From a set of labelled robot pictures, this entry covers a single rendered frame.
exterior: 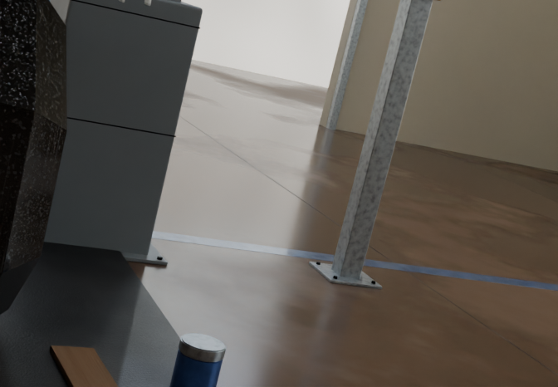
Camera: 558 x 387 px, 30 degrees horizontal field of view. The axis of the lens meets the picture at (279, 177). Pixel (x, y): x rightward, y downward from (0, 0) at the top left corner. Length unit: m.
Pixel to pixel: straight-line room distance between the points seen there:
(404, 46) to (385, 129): 0.29
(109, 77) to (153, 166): 0.31
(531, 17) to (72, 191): 6.10
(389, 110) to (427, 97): 4.85
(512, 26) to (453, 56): 0.58
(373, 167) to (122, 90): 0.93
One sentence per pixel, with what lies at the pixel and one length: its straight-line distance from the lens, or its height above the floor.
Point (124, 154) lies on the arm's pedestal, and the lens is 3.20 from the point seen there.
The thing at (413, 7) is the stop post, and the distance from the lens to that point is 3.52.
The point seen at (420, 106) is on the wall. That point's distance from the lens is 8.37.
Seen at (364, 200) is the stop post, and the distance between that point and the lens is 3.58.
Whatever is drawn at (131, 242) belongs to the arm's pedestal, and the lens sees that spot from 3.28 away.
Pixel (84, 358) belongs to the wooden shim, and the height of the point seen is 0.03.
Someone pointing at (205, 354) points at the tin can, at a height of 0.14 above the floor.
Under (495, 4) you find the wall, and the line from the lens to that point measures 8.58.
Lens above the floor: 0.89
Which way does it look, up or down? 10 degrees down
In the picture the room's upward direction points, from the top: 14 degrees clockwise
